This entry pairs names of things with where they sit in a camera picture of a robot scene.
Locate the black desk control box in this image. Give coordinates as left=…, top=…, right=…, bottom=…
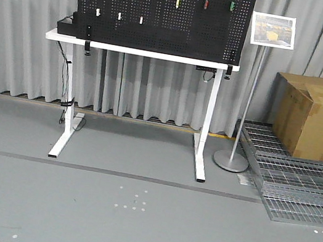
left=195, top=65, right=217, bottom=73

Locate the silver sign stand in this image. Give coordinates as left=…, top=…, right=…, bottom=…
left=213, top=46, right=268, bottom=173

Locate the right black desk clamp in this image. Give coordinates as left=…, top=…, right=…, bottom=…
left=224, top=50, right=236, bottom=80

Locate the black desk clamp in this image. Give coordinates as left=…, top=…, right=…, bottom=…
left=224, top=50, right=236, bottom=80
left=84, top=25, right=92, bottom=57

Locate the white standing desk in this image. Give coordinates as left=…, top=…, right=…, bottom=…
left=45, top=28, right=240, bottom=183

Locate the left black desk clamp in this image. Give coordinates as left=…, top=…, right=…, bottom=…
left=84, top=25, right=92, bottom=57

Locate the black perforated pegboard panel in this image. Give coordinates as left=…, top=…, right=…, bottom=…
left=76, top=0, right=256, bottom=65

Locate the black box on desk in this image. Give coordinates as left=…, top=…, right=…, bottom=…
left=57, top=11, right=79, bottom=37

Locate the framed photo sign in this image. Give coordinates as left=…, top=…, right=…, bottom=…
left=250, top=11, right=296, bottom=50

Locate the metal floor grating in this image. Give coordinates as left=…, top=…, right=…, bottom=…
left=240, top=120, right=323, bottom=227

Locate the large cardboard box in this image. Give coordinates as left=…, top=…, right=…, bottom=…
left=272, top=72, right=323, bottom=162

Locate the black desk power cable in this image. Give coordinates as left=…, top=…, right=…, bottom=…
left=42, top=41, right=99, bottom=133

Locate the red toggle switch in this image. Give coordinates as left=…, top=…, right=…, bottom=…
left=203, top=0, right=209, bottom=10

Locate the green toggle switch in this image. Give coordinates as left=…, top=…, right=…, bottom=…
left=229, top=1, right=235, bottom=11

